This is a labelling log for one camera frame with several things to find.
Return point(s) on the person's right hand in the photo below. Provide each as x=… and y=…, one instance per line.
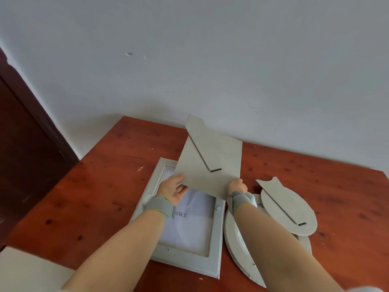
x=237, y=187

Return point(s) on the person's left hand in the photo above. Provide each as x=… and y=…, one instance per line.
x=170, y=190

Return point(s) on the person's left thumb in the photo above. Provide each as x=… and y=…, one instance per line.
x=175, y=180

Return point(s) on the person's right fingers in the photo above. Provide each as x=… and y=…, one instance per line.
x=241, y=183

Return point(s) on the grey rectangular backing board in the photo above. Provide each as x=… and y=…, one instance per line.
x=218, y=155

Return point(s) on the person's right forearm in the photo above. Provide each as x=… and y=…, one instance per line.
x=273, y=249

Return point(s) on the person's left forearm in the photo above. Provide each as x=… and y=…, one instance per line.
x=121, y=249

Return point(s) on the grey right wrist band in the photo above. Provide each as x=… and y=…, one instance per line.
x=241, y=200

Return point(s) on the grey wrist band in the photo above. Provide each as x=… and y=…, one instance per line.
x=241, y=200
x=159, y=205

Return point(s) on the grey left wrist band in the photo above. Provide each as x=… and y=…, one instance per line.
x=159, y=205

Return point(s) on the white paper sheet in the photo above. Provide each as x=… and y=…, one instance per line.
x=194, y=221

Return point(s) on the grey oval backing board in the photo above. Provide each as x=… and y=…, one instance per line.
x=288, y=209

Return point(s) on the dark brown wooden door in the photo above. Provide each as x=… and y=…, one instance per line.
x=24, y=148

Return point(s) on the cream white cloth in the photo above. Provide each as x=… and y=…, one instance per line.
x=27, y=270

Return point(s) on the grey oval photo frame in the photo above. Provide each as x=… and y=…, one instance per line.
x=234, y=240

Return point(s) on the grey rectangular photo frame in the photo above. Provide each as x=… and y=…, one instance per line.
x=185, y=260

